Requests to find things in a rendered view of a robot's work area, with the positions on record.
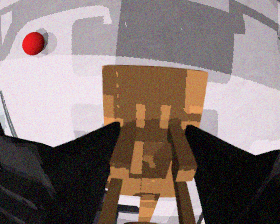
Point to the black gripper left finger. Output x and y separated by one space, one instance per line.
74 173

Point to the dark red ball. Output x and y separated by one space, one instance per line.
33 43

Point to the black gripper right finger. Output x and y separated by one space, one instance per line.
228 179

